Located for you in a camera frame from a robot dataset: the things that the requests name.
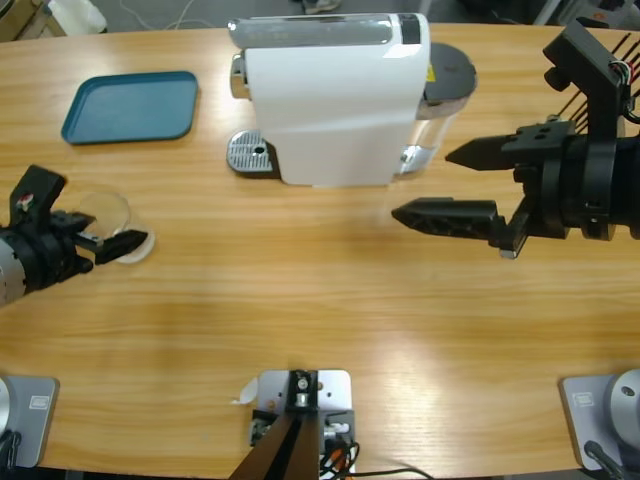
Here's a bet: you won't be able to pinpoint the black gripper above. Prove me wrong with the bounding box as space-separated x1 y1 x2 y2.
390 121 621 260
9 209 149 294

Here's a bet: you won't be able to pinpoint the clear glass cup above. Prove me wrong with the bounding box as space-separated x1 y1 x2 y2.
74 184 157 266

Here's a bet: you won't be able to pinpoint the grey coffee machine lid lever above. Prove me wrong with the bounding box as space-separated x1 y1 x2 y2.
227 13 396 50

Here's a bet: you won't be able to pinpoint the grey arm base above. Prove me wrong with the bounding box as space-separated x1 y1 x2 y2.
558 368 640 472
0 374 60 469

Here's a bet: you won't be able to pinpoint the white capsule coffee machine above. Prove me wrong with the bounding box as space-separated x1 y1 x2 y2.
227 12 432 190

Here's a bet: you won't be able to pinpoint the clear water tank dark lid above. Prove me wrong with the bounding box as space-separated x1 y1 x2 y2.
399 42 479 176

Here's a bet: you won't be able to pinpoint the black capsule stand with rods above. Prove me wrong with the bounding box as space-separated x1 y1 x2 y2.
544 32 640 136

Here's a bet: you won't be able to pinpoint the teal plastic tray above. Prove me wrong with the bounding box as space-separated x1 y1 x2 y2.
59 70 201 147

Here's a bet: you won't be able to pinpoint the metal drip tray grate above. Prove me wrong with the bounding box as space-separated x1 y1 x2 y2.
227 129 281 180

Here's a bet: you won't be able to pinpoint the white plastic bag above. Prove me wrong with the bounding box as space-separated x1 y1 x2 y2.
47 0 109 36

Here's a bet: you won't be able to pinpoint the white tape tab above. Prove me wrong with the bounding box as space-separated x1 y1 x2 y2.
229 377 260 406

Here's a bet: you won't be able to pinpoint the cardboard box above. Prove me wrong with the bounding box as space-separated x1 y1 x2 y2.
0 0 46 44

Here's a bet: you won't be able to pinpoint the white mounting block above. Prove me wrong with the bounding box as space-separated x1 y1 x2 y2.
248 368 357 476

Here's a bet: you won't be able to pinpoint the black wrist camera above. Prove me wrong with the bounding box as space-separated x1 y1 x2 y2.
8 164 69 236
542 17 634 151

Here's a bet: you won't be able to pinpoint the coloured wrist wires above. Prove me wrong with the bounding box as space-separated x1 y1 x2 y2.
607 57 640 125

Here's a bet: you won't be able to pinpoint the white floor cable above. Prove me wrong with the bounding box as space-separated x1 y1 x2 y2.
119 0 221 32

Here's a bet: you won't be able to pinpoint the black base cable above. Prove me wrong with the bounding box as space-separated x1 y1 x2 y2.
582 439 626 480
0 429 24 471

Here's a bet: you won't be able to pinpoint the dark camera post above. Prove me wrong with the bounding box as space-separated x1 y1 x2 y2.
233 369 321 480

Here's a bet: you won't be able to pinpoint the black cable with orange plug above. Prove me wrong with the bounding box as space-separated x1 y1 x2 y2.
319 439 434 480

